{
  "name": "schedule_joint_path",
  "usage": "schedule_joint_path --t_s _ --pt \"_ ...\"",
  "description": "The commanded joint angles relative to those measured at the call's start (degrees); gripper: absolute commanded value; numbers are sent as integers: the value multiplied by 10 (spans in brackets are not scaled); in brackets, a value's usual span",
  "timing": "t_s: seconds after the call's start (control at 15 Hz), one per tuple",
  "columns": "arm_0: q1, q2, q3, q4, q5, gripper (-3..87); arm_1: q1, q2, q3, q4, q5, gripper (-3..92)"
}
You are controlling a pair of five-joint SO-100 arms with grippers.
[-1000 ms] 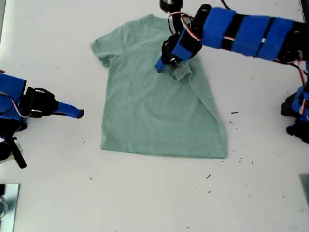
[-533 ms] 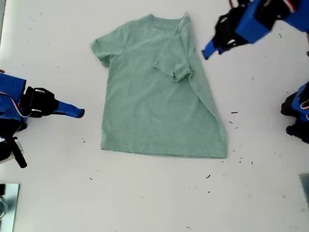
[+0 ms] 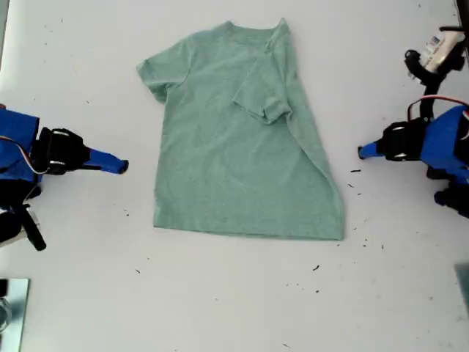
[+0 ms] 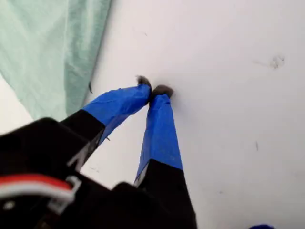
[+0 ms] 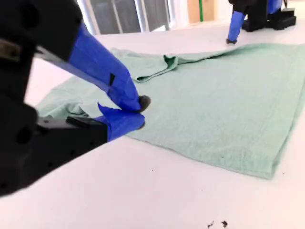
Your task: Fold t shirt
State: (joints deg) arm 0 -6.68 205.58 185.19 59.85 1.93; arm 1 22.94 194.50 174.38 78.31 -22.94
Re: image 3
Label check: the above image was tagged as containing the green t-shirt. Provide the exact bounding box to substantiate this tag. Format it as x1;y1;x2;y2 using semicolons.
136;17;346;242

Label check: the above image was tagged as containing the red white black wire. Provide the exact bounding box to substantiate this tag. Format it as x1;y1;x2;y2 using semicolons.
407;95;469;142
0;134;51;175

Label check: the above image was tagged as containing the black camera stalk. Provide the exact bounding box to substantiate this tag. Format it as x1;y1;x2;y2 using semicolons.
404;48;468;124
20;202;48;252

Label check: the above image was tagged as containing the black camera box with label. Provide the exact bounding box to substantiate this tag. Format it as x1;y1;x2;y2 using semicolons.
0;210;25;246

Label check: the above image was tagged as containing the silver camera box with label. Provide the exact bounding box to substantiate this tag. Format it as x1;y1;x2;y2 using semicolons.
421;26;468;71

